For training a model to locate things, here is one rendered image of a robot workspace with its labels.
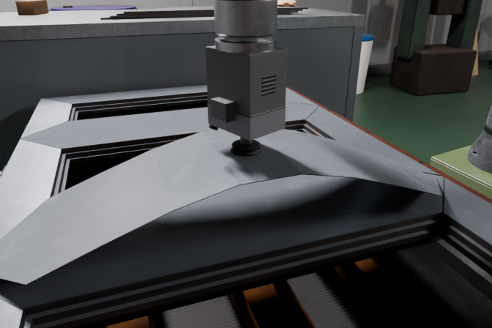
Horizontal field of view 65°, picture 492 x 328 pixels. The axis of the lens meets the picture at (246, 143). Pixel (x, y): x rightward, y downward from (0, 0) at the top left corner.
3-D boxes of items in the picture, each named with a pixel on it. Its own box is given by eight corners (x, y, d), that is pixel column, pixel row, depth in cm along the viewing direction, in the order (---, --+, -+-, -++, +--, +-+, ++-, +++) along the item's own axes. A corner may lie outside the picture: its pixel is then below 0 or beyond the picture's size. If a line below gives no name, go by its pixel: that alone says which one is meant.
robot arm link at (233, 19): (242, 1, 40) (197, -2, 46) (243, 45, 42) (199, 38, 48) (291, -2, 45) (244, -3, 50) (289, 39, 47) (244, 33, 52)
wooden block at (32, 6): (34, 15, 140) (31, 1, 138) (17, 15, 140) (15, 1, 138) (49, 12, 151) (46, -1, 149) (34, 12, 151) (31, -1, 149)
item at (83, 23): (-44, 42, 104) (-48, 27, 103) (4, 22, 156) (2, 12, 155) (363, 25, 144) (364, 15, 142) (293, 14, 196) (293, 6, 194)
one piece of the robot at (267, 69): (181, 17, 46) (189, 143, 52) (229, 23, 39) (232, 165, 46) (242, 12, 52) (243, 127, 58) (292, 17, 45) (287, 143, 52)
